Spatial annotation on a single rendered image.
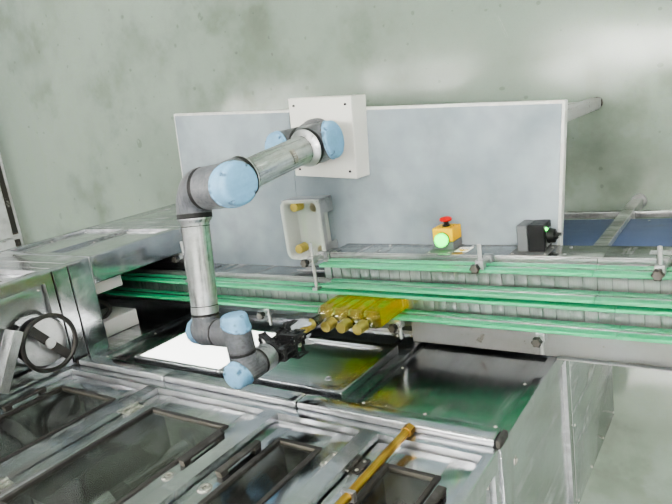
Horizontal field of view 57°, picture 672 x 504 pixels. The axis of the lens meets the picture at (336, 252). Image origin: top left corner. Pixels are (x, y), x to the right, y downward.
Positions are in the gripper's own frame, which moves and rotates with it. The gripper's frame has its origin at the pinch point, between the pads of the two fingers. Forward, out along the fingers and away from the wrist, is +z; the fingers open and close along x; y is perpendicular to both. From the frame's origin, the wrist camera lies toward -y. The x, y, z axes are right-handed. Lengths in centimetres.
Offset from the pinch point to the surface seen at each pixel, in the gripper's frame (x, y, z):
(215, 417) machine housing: -16.8, -13.5, -30.2
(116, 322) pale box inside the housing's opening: -10, -107, 8
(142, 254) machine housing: 17, -95, 19
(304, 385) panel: -12.2, 6.8, -12.9
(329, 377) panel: -12.7, 10.5, -5.4
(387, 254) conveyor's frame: 14.8, 14.0, 31.3
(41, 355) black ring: -6, -95, -33
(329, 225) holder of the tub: 22.9, -14.1, 40.5
